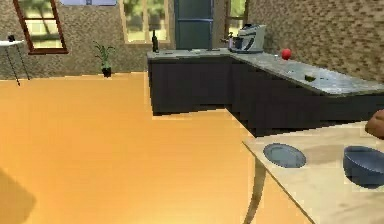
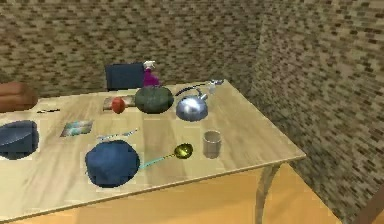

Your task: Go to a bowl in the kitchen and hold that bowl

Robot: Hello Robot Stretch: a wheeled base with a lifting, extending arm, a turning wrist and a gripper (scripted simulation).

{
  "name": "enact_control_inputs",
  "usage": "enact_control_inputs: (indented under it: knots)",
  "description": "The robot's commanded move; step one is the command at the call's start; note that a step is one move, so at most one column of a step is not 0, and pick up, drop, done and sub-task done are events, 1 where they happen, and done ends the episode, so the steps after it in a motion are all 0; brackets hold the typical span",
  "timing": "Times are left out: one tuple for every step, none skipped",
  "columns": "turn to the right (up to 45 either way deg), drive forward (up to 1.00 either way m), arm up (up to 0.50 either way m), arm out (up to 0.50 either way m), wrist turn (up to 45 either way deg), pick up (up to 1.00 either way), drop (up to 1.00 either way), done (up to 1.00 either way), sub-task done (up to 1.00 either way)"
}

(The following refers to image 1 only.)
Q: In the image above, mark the red apple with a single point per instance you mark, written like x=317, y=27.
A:
x=286, y=54

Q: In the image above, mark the green house plant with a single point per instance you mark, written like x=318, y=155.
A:
x=105, y=60

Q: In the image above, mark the white round side table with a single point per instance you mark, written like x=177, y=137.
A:
x=12, y=53

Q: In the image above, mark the blue grey fridge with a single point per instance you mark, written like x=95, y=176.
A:
x=194, y=25

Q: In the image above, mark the blue grey bowl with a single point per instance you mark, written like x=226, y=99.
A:
x=363, y=163

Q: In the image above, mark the blue grey plate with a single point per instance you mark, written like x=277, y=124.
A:
x=284, y=155

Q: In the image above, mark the pale framed window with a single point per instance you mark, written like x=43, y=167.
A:
x=146, y=20

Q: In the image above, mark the narrow brown framed window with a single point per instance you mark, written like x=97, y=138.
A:
x=236, y=16

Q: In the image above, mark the brown bread loaf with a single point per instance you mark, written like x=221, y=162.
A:
x=376, y=126

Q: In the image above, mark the small green food piece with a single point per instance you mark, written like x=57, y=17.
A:
x=310, y=78

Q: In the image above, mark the framed wall picture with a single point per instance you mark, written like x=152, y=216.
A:
x=88, y=2

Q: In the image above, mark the pale wooden table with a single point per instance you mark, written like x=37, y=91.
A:
x=326, y=186

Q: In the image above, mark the dark kitchen counter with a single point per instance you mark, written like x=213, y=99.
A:
x=253, y=90

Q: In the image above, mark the grey coffee machine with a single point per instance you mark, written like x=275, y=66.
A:
x=250, y=38

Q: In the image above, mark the dark green bottle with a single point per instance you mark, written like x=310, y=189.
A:
x=155, y=42

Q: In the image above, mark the small black cup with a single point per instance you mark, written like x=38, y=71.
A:
x=11, y=38

